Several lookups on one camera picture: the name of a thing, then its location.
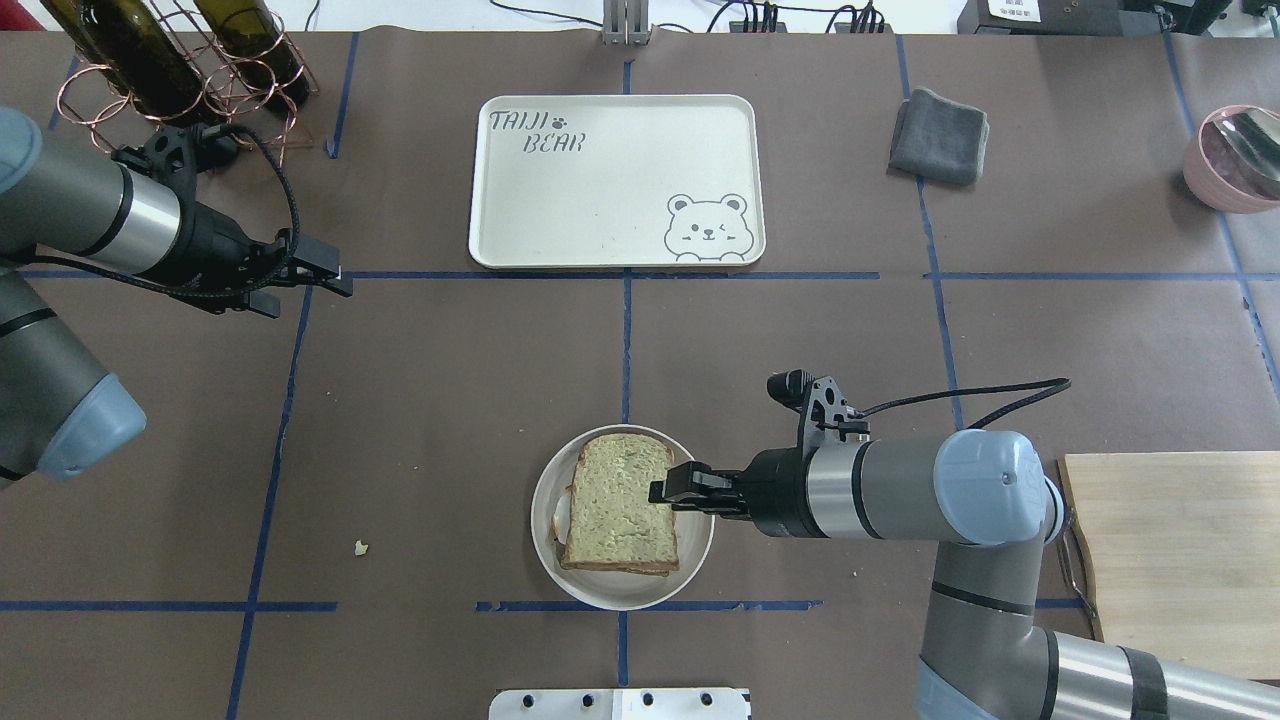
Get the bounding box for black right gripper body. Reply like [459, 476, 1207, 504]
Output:
[713, 448, 813, 538]

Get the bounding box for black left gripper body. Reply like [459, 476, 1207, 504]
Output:
[165, 202, 297, 313]

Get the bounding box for bread slice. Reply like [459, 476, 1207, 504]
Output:
[559, 432, 678, 574]
[550, 486, 672, 577]

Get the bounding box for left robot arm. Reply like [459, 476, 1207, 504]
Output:
[1, 108, 353, 487]

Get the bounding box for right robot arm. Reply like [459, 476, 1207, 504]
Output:
[648, 421, 1279, 719]

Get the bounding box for cream bear serving tray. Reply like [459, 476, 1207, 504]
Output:
[468, 94, 767, 270]

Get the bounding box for white round plate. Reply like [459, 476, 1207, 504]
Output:
[530, 424, 716, 611]

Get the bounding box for green wine bottle middle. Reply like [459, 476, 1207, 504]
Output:
[196, 1, 312, 114]

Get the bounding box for green wine bottle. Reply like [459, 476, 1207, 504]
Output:
[41, 1, 218, 127]
[196, 1, 312, 114]

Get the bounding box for green wine bottle front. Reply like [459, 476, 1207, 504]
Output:
[41, 1, 218, 127]

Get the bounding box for white mounting plate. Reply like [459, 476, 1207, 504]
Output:
[488, 687, 753, 719]

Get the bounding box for metal tongs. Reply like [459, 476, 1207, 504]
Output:
[1055, 509, 1098, 623]

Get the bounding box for grey folded cloth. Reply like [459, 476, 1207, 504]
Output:
[888, 87, 989, 187]

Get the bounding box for wooden cutting board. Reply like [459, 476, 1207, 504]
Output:
[1059, 451, 1279, 680]

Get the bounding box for pink bowl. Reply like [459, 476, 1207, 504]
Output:
[1183, 105, 1279, 214]

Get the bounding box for metal spoon in bowl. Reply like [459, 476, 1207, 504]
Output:
[1212, 108, 1279, 200]

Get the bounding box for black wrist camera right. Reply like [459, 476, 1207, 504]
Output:
[765, 369, 870, 448]

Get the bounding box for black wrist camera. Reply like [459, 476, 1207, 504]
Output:
[109, 123, 241, 196]
[765, 369, 870, 448]

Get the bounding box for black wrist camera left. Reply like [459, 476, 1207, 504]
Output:
[109, 123, 241, 196]

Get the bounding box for copper wire bottle rack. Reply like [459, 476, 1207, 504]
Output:
[45, 1, 319, 159]

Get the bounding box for aluminium frame post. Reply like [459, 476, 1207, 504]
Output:
[602, 0, 653, 46]

